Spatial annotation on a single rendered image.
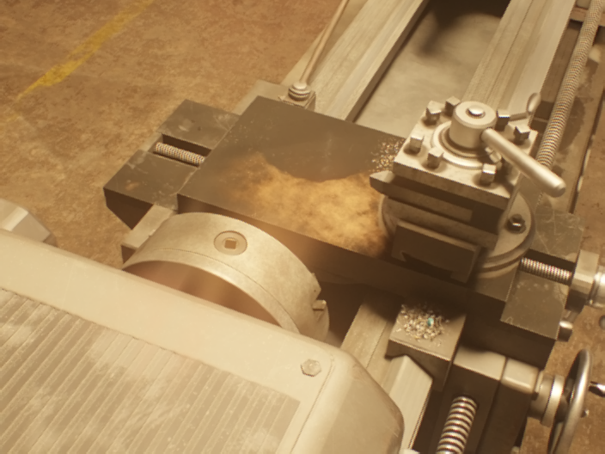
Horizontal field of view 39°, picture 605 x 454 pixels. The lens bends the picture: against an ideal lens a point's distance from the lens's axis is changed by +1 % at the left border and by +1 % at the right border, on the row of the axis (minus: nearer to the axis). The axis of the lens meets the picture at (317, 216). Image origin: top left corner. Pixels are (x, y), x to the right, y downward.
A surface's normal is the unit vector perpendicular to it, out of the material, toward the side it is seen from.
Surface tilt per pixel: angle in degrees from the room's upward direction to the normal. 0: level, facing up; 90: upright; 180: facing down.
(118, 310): 0
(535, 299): 0
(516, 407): 90
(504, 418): 90
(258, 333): 0
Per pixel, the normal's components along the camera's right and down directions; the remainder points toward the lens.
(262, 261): 0.43, -0.55
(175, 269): -0.37, 0.62
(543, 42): 0.59, -0.42
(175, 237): -0.32, -0.79
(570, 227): 0.07, -0.73
